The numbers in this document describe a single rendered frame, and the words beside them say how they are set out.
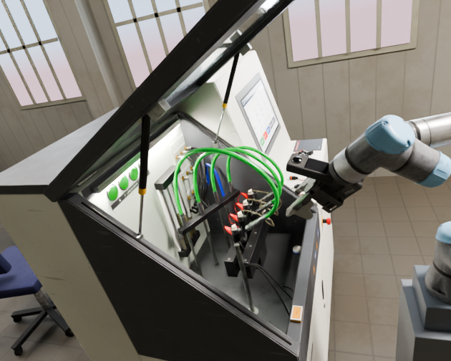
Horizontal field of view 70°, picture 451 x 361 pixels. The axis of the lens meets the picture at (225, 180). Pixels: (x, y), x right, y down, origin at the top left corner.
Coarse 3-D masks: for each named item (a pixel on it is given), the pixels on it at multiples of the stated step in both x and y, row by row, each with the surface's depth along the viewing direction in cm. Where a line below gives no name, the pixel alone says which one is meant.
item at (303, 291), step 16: (304, 240) 127; (304, 256) 119; (304, 272) 112; (304, 288) 106; (304, 304) 101; (288, 320) 97; (304, 320) 99; (288, 336) 93; (304, 336) 98; (304, 352) 98
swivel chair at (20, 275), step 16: (0, 256) 201; (16, 256) 233; (0, 272) 204; (16, 272) 216; (32, 272) 212; (0, 288) 205; (16, 288) 202; (32, 288) 201; (48, 304) 243; (16, 320) 252; (16, 352) 222
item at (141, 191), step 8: (144, 120) 65; (144, 128) 66; (144, 136) 67; (144, 144) 69; (144, 152) 70; (144, 160) 71; (144, 168) 73; (144, 176) 74; (144, 184) 76; (144, 192) 77
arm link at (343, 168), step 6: (342, 150) 70; (336, 156) 71; (342, 156) 68; (336, 162) 70; (342, 162) 68; (348, 162) 73; (336, 168) 70; (342, 168) 68; (348, 168) 67; (342, 174) 69; (348, 174) 68; (354, 174) 67; (360, 174) 67; (348, 180) 69; (354, 180) 69
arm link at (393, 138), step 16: (368, 128) 63; (384, 128) 59; (400, 128) 60; (352, 144) 66; (368, 144) 62; (384, 144) 60; (400, 144) 58; (352, 160) 66; (368, 160) 63; (384, 160) 62; (400, 160) 62
